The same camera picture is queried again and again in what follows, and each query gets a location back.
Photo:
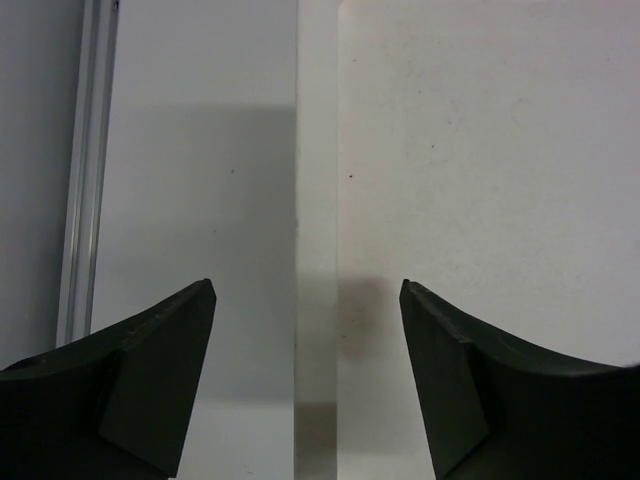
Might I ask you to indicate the white drawer cabinet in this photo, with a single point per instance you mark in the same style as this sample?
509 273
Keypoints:
486 149

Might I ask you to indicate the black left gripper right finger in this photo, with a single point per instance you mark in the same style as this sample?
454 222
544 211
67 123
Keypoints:
495 406

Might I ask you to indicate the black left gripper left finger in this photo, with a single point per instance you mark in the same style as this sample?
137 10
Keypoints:
113 405

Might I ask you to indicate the aluminium table frame rail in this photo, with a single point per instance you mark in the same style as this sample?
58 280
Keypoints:
87 168

